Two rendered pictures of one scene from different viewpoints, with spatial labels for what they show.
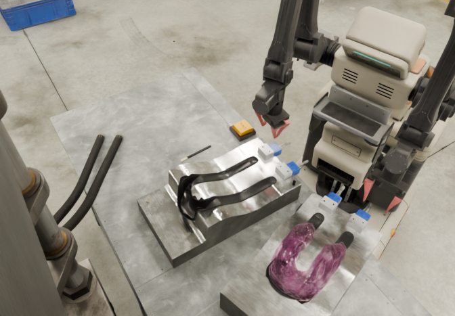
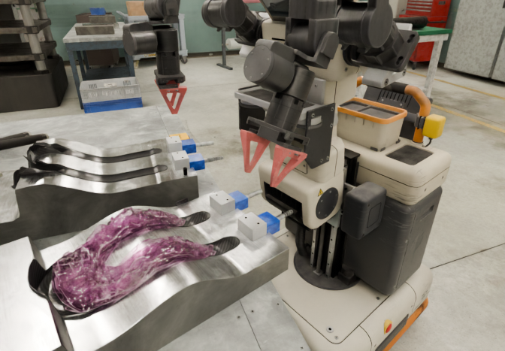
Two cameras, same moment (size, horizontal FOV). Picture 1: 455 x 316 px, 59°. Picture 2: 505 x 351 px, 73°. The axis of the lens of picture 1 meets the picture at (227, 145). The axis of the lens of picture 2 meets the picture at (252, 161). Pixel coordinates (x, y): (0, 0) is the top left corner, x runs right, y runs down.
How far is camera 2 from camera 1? 0.90 m
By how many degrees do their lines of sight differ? 23
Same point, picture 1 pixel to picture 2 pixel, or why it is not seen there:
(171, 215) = (9, 190)
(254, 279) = (13, 258)
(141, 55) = not seen: hidden behind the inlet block
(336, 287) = (146, 297)
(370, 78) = not seen: hidden behind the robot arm
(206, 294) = not seen: outside the picture
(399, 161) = (261, 57)
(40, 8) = (113, 106)
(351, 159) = (297, 177)
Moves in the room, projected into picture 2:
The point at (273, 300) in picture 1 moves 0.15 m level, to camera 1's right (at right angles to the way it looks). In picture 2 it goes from (9, 292) to (102, 313)
